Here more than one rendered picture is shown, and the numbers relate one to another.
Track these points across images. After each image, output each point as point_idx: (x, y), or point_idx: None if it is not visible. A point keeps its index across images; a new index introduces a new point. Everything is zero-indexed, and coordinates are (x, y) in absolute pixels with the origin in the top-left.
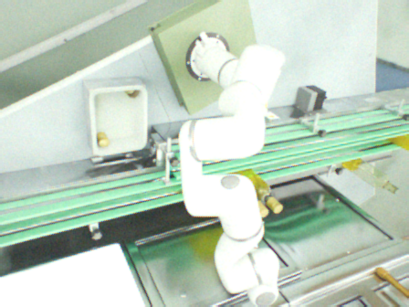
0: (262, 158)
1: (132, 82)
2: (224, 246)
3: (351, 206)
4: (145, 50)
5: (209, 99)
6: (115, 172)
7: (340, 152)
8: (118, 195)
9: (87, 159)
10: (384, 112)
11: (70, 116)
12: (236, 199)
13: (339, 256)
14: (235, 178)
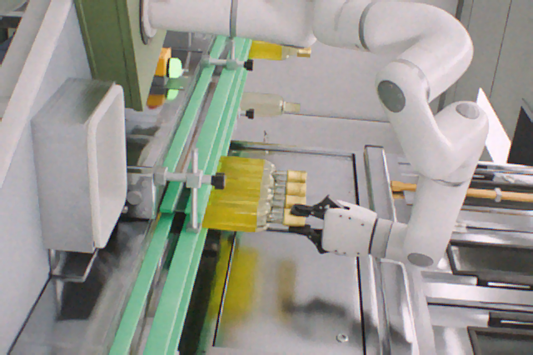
0: (221, 132)
1: (95, 87)
2: (441, 205)
3: (286, 148)
4: (70, 24)
5: (151, 72)
6: (126, 262)
7: None
8: (181, 284)
9: (51, 280)
10: None
11: (27, 206)
12: (487, 124)
13: (351, 200)
14: (466, 105)
